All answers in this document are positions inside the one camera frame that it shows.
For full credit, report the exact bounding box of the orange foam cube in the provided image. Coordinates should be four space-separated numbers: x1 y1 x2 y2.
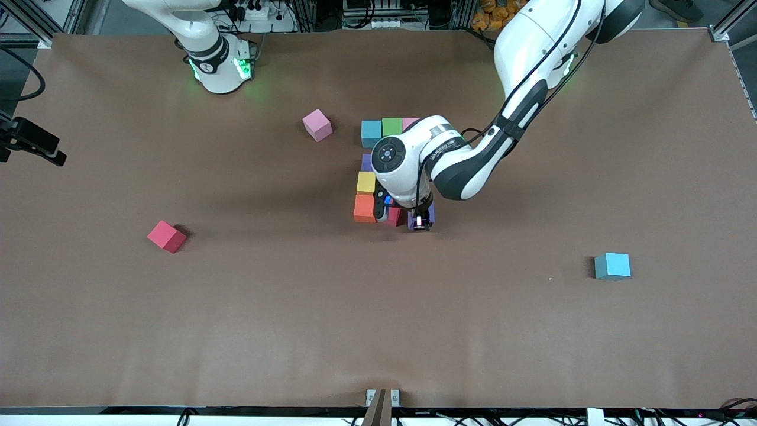
353 194 377 224

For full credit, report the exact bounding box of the paper table cover sheet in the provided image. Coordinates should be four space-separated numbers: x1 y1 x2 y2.
0 30 757 410

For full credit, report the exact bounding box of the grey electronics unit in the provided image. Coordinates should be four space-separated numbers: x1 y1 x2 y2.
342 0 429 30

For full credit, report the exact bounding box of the white power strip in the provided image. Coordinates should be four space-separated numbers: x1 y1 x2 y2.
234 2 274 22

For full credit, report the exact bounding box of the black left camera cable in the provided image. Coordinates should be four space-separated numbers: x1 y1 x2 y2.
414 127 491 214

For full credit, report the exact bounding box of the black camera cable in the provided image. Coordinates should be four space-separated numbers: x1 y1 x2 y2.
414 127 491 214
0 47 46 102

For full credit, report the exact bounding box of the black right camera cable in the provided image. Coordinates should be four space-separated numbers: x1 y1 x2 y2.
0 47 46 102

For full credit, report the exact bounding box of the aluminium frame profile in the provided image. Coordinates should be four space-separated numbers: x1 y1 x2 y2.
710 0 757 43
0 0 89 48

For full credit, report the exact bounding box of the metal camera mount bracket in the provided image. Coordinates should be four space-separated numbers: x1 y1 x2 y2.
362 389 401 426

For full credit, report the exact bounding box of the red and black cable bundle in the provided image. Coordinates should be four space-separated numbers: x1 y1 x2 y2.
719 398 757 415

